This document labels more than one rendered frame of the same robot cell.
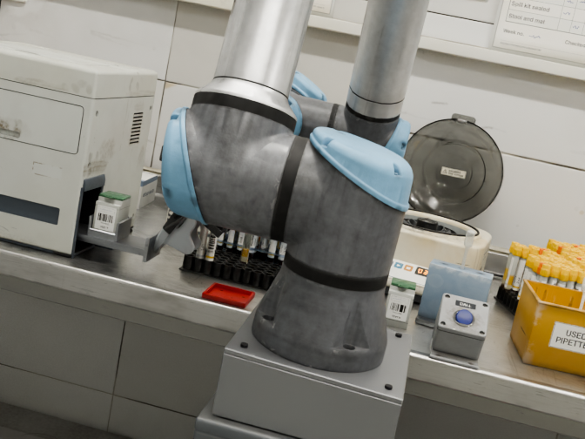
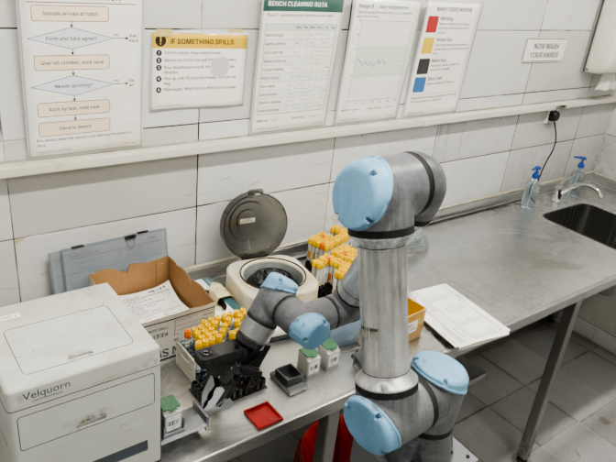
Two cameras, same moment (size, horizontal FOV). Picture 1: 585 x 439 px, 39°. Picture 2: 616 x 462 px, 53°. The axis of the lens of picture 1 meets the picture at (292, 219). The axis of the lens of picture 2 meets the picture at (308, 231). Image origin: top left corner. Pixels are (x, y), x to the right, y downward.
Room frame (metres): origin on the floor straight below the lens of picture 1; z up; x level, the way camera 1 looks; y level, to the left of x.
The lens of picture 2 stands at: (0.42, 0.88, 1.91)
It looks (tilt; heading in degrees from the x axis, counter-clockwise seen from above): 25 degrees down; 312
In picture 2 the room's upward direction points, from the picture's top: 6 degrees clockwise
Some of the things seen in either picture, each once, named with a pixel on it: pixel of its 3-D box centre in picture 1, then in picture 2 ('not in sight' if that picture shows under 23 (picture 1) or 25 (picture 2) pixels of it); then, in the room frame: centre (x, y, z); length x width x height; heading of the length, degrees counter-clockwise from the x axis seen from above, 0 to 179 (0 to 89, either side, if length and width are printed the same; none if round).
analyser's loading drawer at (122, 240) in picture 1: (96, 228); (159, 429); (1.30, 0.31, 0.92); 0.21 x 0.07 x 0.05; 82
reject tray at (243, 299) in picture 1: (229, 294); (263, 415); (1.23, 0.07, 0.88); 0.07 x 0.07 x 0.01; 82
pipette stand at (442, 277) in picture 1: (454, 297); (341, 330); (1.31, -0.28, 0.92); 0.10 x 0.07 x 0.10; 74
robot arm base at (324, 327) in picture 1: (327, 300); (421, 432); (0.89, -0.06, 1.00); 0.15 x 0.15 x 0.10
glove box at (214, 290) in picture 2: not in sight; (214, 305); (1.62, -0.08, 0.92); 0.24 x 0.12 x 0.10; 172
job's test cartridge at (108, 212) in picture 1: (110, 216); (169, 415); (1.30, 0.29, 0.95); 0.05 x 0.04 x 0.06; 172
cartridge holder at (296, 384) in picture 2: not in sight; (289, 377); (1.28, -0.06, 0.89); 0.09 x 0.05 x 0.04; 172
